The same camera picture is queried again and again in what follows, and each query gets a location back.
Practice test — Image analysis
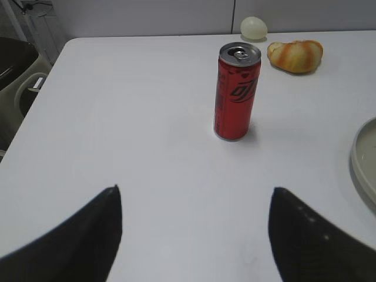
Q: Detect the peeled orange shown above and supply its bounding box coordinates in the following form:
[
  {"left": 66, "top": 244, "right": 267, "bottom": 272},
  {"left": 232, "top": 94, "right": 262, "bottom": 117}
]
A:
[{"left": 267, "top": 40, "right": 324, "bottom": 73}]

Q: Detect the red cola can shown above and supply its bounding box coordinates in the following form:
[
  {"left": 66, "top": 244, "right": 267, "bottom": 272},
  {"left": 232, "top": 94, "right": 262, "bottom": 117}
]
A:
[{"left": 214, "top": 42, "right": 261, "bottom": 140}]

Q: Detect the white egg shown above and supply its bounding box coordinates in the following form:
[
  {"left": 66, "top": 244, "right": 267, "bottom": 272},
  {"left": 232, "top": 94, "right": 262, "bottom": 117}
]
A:
[{"left": 240, "top": 16, "right": 268, "bottom": 40}]

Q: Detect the beige chair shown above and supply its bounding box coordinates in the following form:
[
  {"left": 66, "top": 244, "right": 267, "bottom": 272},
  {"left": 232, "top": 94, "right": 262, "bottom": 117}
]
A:
[{"left": 1, "top": 37, "right": 51, "bottom": 150}]

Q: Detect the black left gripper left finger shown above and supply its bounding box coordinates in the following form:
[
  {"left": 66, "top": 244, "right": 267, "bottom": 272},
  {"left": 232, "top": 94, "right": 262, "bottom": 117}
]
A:
[{"left": 1, "top": 186, "right": 122, "bottom": 281}]

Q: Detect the beige round plate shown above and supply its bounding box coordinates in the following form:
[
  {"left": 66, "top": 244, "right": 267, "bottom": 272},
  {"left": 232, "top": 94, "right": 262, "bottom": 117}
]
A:
[{"left": 349, "top": 117, "right": 375, "bottom": 215}]

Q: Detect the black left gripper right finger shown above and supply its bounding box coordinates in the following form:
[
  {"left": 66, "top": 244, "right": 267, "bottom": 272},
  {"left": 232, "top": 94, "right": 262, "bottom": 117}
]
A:
[{"left": 268, "top": 187, "right": 375, "bottom": 281}]

